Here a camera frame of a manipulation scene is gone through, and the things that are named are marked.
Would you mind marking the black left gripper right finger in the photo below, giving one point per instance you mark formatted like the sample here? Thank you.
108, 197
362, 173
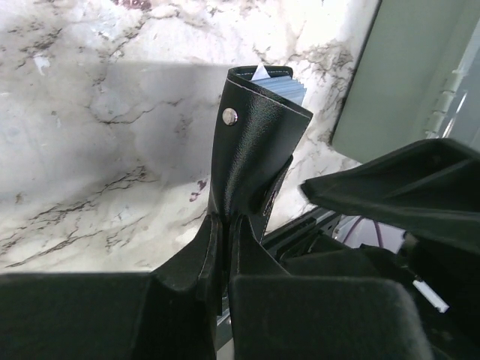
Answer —
277, 315

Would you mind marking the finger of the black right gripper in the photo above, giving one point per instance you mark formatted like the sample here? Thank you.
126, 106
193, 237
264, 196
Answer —
429, 188

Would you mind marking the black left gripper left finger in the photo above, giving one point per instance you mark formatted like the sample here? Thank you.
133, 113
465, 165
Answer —
168, 313

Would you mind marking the black leather card holder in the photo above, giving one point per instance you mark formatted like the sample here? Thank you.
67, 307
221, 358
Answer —
255, 135

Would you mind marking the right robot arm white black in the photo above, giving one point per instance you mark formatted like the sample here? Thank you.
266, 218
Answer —
443, 280

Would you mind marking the clear plastic storage box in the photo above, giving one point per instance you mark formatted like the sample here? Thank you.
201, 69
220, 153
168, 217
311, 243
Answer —
417, 78

